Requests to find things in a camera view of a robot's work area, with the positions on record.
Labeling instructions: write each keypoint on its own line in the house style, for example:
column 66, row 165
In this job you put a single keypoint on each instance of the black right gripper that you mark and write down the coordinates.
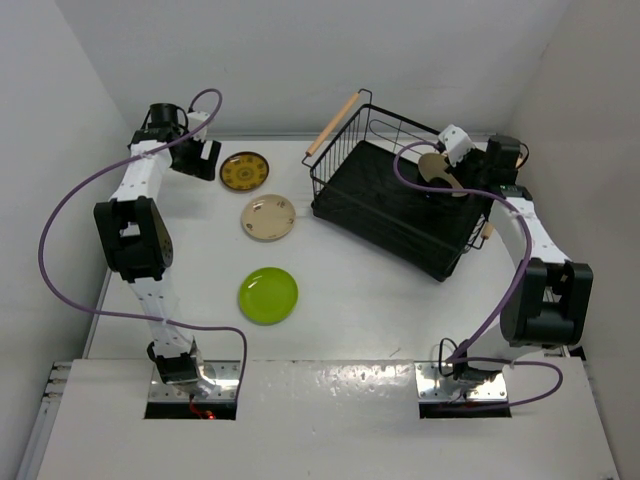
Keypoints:
column 472, row 154

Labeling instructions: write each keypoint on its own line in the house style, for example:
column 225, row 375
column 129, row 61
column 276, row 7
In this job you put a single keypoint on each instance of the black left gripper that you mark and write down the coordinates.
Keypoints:
column 199, row 167

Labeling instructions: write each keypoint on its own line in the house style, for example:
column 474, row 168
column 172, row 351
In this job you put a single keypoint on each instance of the brown patterned plate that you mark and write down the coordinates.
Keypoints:
column 244, row 171

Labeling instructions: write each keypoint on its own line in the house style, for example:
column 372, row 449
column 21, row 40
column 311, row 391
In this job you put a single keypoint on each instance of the beige floral plate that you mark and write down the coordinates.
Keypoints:
column 268, row 217

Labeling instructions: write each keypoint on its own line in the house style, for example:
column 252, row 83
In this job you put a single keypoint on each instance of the green plate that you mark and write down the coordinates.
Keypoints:
column 268, row 296

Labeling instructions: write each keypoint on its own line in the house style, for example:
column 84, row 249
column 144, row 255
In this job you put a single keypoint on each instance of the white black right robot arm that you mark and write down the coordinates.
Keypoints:
column 546, row 304

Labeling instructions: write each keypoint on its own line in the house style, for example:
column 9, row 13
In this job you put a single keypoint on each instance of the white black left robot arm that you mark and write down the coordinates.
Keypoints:
column 137, row 244

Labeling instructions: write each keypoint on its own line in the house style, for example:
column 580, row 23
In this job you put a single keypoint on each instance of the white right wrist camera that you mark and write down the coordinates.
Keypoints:
column 457, row 143

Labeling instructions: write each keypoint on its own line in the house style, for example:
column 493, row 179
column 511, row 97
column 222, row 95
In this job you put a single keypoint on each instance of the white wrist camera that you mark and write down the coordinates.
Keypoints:
column 457, row 143
column 197, row 125

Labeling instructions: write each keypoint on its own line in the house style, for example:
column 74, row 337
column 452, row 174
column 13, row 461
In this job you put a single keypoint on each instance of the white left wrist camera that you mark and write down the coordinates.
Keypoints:
column 197, row 125

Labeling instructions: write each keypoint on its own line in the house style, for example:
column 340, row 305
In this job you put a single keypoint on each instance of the black wire dish rack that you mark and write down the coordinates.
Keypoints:
column 365, row 180

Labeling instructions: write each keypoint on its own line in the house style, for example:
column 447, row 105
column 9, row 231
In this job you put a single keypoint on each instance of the left wooden rack handle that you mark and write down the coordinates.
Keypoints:
column 332, row 124

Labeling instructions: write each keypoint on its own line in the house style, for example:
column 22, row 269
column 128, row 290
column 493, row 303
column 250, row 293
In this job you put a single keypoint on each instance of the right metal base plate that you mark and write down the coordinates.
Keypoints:
column 447, row 385

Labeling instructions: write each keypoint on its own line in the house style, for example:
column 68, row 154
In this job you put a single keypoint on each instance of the metal base plate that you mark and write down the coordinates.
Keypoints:
column 219, row 385
column 447, row 385

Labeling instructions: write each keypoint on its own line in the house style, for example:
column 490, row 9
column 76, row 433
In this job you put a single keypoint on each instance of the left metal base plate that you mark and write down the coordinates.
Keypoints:
column 219, row 385

